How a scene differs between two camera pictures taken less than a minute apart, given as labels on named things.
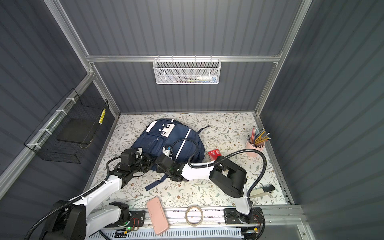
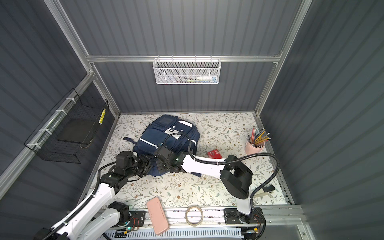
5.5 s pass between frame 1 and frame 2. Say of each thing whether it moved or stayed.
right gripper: moved
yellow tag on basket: stayed
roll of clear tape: stayed
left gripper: stayed
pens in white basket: stayed
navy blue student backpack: moved
